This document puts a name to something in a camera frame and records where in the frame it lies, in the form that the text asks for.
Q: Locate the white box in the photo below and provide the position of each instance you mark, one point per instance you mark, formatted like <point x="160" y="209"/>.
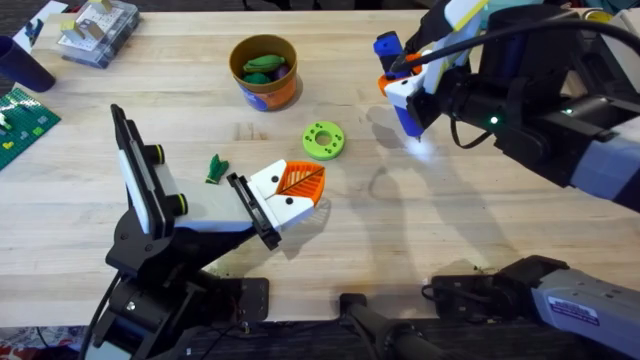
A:
<point x="622" y="55"/>

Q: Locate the green disc with holes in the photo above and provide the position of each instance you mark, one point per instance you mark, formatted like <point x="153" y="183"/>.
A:
<point x="312" y="145"/>

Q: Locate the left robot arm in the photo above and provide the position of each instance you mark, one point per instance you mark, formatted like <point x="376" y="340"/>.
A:
<point x="150" y="310"/>

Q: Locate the orange tub with toys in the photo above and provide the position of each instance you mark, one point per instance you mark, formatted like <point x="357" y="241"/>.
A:
<point x="265" y="95"/>

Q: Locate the wrist upright plate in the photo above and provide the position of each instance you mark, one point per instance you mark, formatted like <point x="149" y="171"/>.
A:
<point x="135" y="170"/>
<point x="452" y="47"/>

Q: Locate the patterned cloth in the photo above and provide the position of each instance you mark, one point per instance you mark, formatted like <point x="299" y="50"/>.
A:
<point x="35" y="342"/>

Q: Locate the green board with blocks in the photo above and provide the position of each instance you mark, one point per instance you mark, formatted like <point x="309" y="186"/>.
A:
<point x="22" y="125"/>

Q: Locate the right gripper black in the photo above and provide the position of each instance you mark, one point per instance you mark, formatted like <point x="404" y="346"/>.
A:
<point x="465" y="100"/>

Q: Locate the black rail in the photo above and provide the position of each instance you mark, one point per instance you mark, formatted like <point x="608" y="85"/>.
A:
<point x="280" y="342"/>

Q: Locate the black mount pole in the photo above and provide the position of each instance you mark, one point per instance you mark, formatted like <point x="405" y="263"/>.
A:
<point x="380" y="330"/>

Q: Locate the yellow tape roll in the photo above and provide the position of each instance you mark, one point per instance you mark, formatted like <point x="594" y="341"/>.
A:
<point x="597" y="15"/>

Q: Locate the left wrist upright plate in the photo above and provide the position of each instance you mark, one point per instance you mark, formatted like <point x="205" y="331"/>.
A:
<point x="135" y="170"/>

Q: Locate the white printed card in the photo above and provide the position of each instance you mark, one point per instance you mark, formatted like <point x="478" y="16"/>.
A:
<point x="35" y="30"/>

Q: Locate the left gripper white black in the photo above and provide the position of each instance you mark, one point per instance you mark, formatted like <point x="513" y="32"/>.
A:
<point x="215" y="207"/>

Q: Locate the green vegetable toy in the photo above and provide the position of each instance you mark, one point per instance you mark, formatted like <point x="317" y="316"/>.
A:
<point x="216" y="169"/>

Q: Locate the clear box with blocks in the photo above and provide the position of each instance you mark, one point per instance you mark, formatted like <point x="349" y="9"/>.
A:
<point x="100" y="35"/>

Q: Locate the dark blue cup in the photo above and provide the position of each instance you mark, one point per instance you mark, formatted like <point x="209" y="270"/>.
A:
<point x="22" y="65"/>

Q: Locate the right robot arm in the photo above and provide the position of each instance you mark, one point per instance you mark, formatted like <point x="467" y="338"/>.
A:
<point x="575" y="305"/>

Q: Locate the right wrist upright plate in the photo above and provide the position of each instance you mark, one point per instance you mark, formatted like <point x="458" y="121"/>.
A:
<point x="452" y="47"/>

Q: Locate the blue electric screwdriver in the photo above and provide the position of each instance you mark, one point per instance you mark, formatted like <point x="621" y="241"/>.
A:
<point x="390" y="49"/>

